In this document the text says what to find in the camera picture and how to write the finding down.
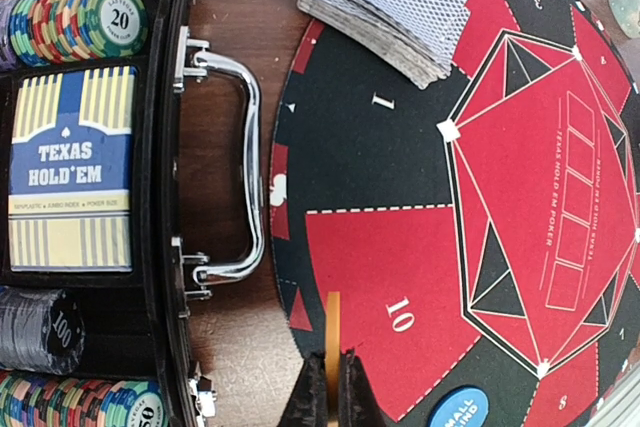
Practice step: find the orange big blind button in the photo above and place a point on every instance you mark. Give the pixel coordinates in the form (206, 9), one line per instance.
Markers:
(333, 355)

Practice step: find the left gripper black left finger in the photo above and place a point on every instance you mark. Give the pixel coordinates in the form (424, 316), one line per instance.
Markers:
(308, 403)

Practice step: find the blue small blind button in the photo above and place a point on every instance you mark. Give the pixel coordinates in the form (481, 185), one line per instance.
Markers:
(463, 407)

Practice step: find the green 20 chip stack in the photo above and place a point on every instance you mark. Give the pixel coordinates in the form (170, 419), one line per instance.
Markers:
(39, 33)

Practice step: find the cream patterned ceramic mug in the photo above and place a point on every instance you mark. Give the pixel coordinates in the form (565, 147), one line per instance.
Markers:
(626, 14)

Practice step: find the green 50 chip stack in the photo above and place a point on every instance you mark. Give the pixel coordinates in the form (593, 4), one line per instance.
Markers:
(32, 400)

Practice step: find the blue backed card deck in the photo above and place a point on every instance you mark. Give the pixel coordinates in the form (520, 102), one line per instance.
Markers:
(416, 37)

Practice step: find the black 100 chip stack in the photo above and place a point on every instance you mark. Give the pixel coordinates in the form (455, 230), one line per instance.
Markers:
(41, 331)

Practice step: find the black poker chip case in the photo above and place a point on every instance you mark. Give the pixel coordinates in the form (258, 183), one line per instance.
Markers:
(135, 322)

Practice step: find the Texas Hold'em card box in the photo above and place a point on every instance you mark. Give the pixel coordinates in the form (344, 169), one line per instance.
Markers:
(70, 172)

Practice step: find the round red black poker mat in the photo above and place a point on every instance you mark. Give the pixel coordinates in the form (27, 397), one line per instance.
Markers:
(482, 232)

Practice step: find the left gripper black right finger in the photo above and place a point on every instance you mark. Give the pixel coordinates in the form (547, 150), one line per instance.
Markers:
(357, 404)

